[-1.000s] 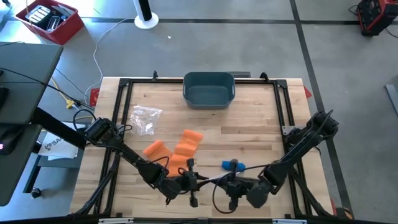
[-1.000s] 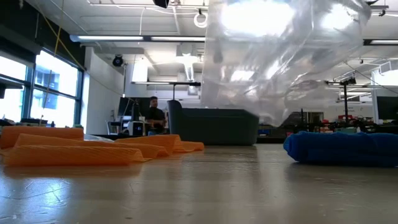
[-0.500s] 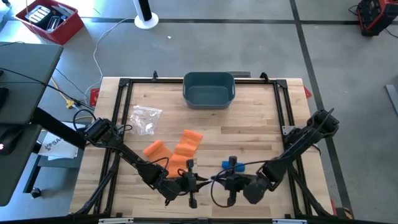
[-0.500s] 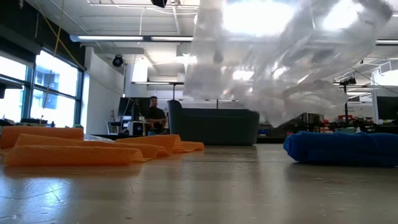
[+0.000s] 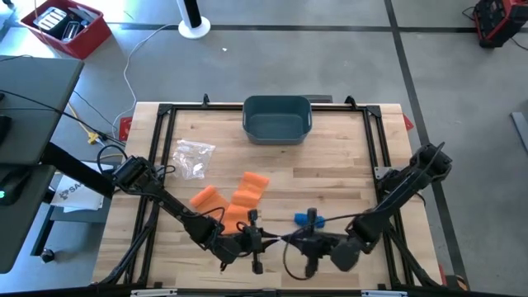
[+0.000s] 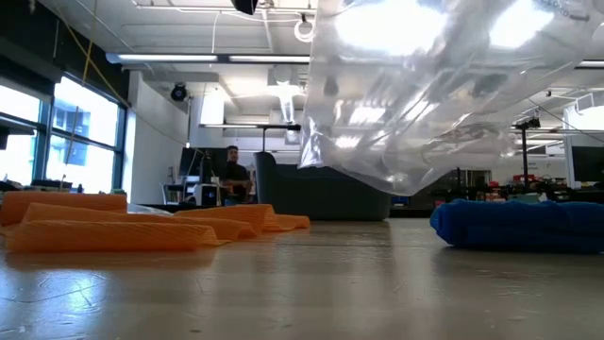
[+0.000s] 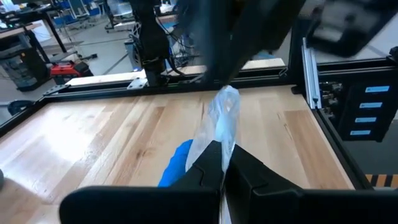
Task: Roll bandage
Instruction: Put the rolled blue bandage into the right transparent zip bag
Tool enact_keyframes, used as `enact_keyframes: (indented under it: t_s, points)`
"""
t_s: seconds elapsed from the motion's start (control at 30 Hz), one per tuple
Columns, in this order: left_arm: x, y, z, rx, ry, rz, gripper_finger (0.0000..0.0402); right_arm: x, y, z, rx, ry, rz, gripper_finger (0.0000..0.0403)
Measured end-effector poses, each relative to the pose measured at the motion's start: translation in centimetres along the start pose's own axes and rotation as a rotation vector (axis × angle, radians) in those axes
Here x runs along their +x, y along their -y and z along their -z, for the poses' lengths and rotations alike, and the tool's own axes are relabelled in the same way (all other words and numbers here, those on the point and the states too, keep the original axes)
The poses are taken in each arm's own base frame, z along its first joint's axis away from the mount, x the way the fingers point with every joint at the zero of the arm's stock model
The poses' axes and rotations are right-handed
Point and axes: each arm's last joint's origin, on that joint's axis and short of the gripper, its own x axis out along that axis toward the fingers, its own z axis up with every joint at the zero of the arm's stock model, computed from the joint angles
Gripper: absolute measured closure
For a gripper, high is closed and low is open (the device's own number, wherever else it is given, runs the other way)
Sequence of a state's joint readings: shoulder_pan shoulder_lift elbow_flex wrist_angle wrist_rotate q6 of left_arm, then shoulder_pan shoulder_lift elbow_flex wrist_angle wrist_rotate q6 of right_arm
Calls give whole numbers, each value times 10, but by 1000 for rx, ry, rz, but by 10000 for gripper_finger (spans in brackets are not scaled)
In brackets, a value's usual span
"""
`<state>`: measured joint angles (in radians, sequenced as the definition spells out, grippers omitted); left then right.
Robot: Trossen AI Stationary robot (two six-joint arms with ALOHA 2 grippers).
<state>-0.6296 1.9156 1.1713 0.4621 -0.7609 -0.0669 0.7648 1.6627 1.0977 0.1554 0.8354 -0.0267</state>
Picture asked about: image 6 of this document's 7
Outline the clear plastic bag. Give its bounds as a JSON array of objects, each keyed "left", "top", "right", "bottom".
[{"left": 297, "top": 0, "right": 604, "bottom": 197}]

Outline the orange elastic bandage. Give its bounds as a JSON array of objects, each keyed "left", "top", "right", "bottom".
[{"left": 0, "top": 190, "right": 311, "bottom": 253}]

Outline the blue elastic bandage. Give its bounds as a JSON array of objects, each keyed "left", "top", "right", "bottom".
[{"left": 428, "top": 197, "right": 604, "bottom": 255}]

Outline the dark teal plastic bin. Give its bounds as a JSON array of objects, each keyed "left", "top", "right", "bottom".
[{"left": 253, "top": 150, "right": 393, "bottom": 222}]

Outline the person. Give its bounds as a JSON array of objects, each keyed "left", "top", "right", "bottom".
[{"left": 221, "top": 144, "right": 254, "bottom": 205}]

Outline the white box device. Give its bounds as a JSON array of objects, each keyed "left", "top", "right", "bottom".
[{"left": 194, "top": 183, "right": 218, "bottom": 208}]

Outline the black computer monitor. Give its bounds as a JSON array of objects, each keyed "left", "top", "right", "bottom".
[
  {"left": 570, "top": 144, "right": 604, "bottom": 183},
  {"left": 177, "top": 146, "right": 227, "bottom": 179}
]

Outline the long ceiling light strip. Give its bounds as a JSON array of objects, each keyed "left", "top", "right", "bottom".
[
  {"left": 228, "top": 54, "right": 311, "bottom": 65},
  {"left": 106, "top": 52, "right": 221, "bottom": 65}
]

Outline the cluttered workbench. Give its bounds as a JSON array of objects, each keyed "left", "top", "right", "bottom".
[{"left": 436, "top": 169, "right": 604, "bottom": 204}]

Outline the black stand pole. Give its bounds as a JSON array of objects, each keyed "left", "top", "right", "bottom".
[{"left": 513, "top": 117, "right": 542, "bottom": 190}]

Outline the large framed window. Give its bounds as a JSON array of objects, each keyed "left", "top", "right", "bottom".
[{"left": 0, "top": 75, "right": 128, "bottom": 195}]

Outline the black aluminium table frame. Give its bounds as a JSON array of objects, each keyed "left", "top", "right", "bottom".
[{"left": 136, "top": 201, "right": 435, "bottom": 219}]

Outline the black overhead camera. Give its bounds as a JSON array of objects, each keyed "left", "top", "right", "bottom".
[{"left": 229, "top": 0, "right": 260, "bottom": 15}]

